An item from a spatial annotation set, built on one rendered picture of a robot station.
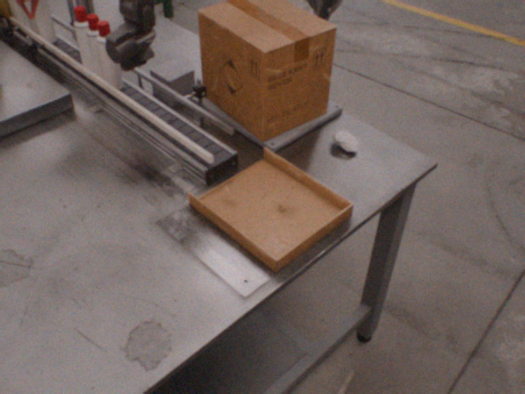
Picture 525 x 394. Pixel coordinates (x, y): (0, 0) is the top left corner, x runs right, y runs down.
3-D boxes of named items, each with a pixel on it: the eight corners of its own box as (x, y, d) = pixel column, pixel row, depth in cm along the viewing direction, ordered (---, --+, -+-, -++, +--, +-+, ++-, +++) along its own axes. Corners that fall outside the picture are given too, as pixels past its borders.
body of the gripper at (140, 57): (109, 50, 146) (116, 36, 140) (141, 38, 151) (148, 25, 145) (122, 71, 146) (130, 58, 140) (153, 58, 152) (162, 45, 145)
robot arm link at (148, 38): (162, 34, 139) (147, 16, 139) (141, 46, 136) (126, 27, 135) (153, 47, 145) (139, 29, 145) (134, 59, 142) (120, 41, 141)
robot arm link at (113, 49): (153, 5, 132) (130, -5, 136) (116, 25, 127) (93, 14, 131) (162, 49, 141) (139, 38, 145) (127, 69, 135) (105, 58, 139)
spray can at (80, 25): (81, 71, 171) (66, 7, 157) (96, 66, 173) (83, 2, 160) (90, 78, 168) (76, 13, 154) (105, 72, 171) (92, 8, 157)
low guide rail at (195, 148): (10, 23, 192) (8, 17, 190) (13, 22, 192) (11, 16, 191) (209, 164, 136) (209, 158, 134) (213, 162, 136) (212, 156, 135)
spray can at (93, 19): (93, 80, 167) (79, 16, 153) (107, 75, 170) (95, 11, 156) (102, 87, 164) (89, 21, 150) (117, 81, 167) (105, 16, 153)
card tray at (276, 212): (189, 203, 134) (187, 192, 132) (264, 158, 148) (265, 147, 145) (276, 272, 119) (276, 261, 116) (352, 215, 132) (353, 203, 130)
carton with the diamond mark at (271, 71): (202, 95, 167) (196, 9, 149) (264, 71, 178) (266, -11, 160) (262, 143, 150) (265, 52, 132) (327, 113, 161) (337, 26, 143)
